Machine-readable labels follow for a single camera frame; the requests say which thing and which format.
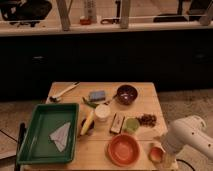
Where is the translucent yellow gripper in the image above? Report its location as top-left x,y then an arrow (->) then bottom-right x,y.
157,149 -> 175,169

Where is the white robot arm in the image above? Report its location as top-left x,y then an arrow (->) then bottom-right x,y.
159,115 -> 213,169

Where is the orange bowl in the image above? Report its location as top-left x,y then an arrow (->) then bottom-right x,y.
107,134 -> 140,167

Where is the purple bowl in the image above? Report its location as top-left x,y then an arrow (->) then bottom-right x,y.
117,85 -> 138,105

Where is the brown grapes bunch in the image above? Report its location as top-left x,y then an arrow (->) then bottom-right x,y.
137,114 -> 157,127

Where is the brown rectangular box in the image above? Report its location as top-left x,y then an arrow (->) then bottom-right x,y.
110,113 -> 125,134

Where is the white round container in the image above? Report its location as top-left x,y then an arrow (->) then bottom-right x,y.
95,104 -> 110,121

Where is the yellow banana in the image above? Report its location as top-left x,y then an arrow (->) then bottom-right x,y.
80,111 -> 94,136

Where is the blue sponge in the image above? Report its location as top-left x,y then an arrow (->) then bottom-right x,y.
89,90 -> 106,102

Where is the green bean pod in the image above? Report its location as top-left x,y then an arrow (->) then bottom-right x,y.
82,97 -> 99,108

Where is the white folded cloth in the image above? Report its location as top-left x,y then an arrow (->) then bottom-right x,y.
49,122 -> 71,152

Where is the green plastic tray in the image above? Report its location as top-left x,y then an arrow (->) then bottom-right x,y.
17,103 -> 79,164

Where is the black pole beside table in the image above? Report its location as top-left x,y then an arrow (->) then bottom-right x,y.
14,122 -> 26,171

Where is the red object on shelf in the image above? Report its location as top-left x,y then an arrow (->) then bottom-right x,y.
79,16 -> 92,25

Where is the black office chair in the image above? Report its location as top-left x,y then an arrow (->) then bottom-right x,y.
0,0 -> 52,27

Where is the black floor cable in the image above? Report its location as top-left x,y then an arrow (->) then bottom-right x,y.
175,158 -> 198,171

